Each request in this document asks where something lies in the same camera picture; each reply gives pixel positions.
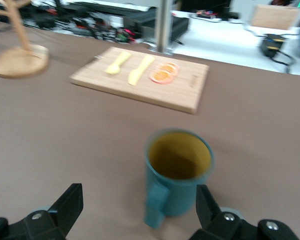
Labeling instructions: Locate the wooden mug tree stand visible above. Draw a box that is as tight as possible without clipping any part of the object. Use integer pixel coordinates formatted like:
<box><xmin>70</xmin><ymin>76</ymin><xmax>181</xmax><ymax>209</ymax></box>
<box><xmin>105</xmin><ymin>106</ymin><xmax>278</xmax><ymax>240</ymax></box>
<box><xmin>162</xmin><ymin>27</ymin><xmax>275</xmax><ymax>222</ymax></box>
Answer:
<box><xmin>0</xmin><ymin>0</ymin><xmax>50</xmax><ymax>79</ymax></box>

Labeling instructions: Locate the toy orange slice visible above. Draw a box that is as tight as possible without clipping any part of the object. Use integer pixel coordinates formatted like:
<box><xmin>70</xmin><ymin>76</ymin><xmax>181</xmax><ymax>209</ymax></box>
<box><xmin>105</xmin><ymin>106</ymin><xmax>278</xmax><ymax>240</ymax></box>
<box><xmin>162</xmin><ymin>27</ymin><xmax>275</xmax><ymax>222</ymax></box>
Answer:
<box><xmin>149</xmin><ymin>67</ymin><xmax>175</xmax><ymax>85</ymax></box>
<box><xmin>154</xmin><ymin>63</ymin><xmax>179</xmax><ymax>76</ymax></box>
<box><xmin>162</xmin><ymin>61</ymin><xmax>180</xmax><ymax>71</ymax></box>

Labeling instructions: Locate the black and yellow device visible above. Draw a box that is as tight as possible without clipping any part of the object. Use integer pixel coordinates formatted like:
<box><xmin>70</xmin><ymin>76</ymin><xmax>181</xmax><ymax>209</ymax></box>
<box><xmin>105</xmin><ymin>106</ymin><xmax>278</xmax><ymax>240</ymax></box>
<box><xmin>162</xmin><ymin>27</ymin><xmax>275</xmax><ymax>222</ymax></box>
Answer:
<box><xmin>259</xmin><ymin>33</ymin><xmax>298</xmax><ymax>75</ymax></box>

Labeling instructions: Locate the teal cup yellow inside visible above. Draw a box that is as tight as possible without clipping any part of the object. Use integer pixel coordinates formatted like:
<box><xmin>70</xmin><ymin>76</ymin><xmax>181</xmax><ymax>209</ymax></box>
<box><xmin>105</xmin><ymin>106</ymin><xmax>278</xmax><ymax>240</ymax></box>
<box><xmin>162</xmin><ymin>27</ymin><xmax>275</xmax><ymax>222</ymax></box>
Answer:
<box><xmin>143</xmin><ymin>127</ymin><xmax>215</xmax><ymax>230</ymax></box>

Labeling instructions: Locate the black equipment box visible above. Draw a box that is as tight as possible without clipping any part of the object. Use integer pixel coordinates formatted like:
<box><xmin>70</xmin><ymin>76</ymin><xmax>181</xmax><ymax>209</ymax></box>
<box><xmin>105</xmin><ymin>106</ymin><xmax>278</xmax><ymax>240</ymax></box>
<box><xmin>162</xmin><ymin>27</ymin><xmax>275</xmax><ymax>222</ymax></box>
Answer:
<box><xmin>123</xmin><ymin>9</ymin><xmax>191</xmax><ymax>42</ymax></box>

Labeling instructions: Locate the bamboo cutting board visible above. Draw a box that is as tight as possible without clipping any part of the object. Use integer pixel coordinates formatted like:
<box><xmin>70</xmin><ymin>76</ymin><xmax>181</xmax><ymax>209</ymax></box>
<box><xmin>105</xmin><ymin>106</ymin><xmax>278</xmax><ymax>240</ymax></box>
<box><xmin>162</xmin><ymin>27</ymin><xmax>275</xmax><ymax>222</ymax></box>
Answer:
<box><xmin>69</xmin><ymin>46</ymin><xmax>210</xmax><ymax>115</ymax></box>

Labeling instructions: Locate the brown cardboard box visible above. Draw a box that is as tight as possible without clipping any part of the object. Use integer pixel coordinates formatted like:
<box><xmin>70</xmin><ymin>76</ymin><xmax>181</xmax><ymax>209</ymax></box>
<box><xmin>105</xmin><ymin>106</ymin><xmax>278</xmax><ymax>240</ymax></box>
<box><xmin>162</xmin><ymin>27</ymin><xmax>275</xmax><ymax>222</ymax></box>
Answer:
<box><xmin>249</xmin><ymin>4</ymin><xmax>300</xmax><ymax>31</ymax></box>

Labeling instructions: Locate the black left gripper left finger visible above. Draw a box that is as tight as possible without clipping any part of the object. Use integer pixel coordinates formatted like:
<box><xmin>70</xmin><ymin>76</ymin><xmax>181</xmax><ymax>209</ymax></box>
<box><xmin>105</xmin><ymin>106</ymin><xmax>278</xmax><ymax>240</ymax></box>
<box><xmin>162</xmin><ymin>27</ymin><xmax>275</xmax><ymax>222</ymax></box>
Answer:
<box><xmin>0</xmin><ymin>183</ymin><xmax>85</xmax><ymax>240</ymax></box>

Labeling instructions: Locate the yellow plastic fork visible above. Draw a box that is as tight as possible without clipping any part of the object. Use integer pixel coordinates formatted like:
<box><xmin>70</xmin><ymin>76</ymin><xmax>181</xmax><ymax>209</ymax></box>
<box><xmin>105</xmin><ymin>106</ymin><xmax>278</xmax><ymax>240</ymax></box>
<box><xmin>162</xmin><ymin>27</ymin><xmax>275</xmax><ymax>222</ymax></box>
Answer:
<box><xmin>104</xmin><ymin>51</ymin><xmax>132</xmax><ymax>75</ymax></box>

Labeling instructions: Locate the black flat equipment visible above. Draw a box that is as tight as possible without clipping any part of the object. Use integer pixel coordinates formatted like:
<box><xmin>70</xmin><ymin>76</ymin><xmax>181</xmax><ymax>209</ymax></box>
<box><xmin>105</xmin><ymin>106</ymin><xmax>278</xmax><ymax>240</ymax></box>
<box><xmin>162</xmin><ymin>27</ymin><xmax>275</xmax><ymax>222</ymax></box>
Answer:
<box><xmin>74</xmin><ymin>1</ymin><xmax>157</xmax><ymax>13</ymax></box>

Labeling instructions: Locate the aluminium camera post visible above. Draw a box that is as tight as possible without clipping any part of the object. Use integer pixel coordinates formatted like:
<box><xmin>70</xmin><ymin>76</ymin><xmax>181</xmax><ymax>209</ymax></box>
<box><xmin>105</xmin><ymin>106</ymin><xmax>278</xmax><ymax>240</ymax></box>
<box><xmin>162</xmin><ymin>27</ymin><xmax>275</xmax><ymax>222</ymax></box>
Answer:
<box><xmin>149</xmin><ymin>0</ymin><xmax>175</xmax><ymax>56</ymax></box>

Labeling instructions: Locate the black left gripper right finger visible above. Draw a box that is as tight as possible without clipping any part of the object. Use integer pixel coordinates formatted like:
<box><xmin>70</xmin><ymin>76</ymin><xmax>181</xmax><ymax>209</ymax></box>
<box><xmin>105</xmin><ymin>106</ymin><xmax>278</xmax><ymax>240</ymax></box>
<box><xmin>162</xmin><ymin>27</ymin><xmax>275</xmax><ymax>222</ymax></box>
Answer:
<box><xmin>189</xmin><ymin>184</ymin><xmax>300</xmax><ymax>240</ymax></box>

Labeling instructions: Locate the yellow plastic knife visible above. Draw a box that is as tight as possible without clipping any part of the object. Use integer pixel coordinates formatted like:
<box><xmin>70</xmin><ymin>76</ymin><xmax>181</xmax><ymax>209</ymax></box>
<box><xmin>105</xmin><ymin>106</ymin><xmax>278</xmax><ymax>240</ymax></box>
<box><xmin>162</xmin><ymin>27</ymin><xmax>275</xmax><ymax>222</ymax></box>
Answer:
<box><xmin>127</xmin><ymin>54</ymin><xmax>156</xmax><ymax>87</ymax></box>

